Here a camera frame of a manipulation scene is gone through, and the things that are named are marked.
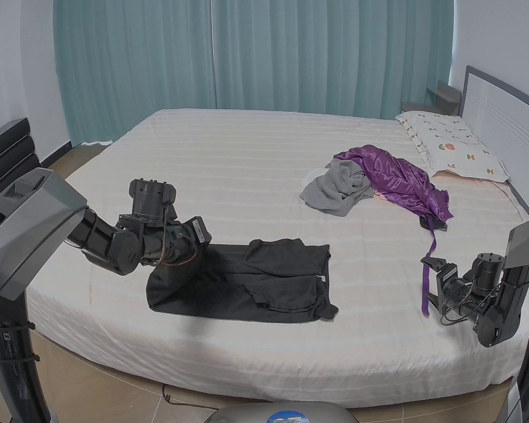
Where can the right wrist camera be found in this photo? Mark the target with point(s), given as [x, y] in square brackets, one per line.
[447, 279]

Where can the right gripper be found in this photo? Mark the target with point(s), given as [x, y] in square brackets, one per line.
[458, 295]

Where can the purple satin garment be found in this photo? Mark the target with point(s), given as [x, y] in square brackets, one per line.
[392, 170]

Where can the grey garment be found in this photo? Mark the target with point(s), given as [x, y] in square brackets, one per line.
[330, 192]

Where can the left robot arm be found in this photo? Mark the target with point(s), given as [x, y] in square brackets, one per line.
[35, 218]

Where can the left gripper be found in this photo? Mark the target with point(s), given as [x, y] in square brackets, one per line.
[172, 245]

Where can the black chest of drawers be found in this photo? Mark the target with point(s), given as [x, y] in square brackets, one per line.
[4, 148]

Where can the white garment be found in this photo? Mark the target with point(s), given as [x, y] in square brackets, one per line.
[315, 176]

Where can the blue-green curtain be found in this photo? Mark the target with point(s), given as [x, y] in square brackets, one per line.
[335, 42]
[136, 51]

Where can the pink garment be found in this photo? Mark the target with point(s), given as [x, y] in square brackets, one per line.
[379, 196]

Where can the bed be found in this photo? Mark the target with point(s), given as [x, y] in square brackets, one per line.
[247, 157]

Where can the white printed pillow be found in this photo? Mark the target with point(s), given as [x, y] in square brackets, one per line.
[454, 143]

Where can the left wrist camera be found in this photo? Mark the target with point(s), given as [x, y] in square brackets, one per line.
[201, 230]

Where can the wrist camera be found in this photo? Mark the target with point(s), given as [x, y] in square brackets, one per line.
[201, 230]
[447, 279]

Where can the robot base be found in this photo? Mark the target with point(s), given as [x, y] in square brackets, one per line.
[247, 414]

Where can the black T-shirt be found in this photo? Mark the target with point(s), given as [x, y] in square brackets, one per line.
[269, 289]

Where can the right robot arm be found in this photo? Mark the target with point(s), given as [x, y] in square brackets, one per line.
[498, 320]

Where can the grey bedside table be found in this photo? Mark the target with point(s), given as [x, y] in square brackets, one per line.
[432, 102]

